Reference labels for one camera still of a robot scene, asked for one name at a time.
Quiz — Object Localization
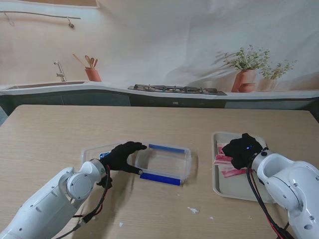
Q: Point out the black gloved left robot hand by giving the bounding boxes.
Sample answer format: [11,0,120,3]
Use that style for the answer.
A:
[101,140,148,175]

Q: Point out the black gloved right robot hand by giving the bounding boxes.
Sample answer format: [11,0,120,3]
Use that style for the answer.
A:
[221,133,266,170]

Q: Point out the pink bacon slice stack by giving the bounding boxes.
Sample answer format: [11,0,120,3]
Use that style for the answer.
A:
[213,153,234,166]

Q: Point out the pink streaky bacon slice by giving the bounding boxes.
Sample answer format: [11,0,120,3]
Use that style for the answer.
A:
[216,142,228,155]
[219,165,248,179]

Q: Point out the clear lid with blue label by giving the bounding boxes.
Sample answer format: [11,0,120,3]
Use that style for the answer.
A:
[81,141,140,165]

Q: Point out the clear container with blue clips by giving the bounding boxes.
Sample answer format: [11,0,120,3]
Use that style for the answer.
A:
[134,142,192,187]

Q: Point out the beige rectangular tray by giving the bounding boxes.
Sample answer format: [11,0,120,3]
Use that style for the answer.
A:
[211,131,278,204]

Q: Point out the printed kitchen backdrop cloth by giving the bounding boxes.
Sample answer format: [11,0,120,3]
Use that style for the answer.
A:
[0,0,319,110]

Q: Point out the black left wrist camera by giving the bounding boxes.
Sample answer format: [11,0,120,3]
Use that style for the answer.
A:
[96,174,113,187]

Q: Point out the left arm black red cables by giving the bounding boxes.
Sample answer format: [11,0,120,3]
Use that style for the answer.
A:
[59,169,113,237]

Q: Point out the arm black red cables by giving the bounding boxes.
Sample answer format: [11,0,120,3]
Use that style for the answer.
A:
[246,154,296,239]
[59,169,113,237]

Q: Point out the right arm black red cables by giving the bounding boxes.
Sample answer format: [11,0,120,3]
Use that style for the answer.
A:
[246,154,296,239]

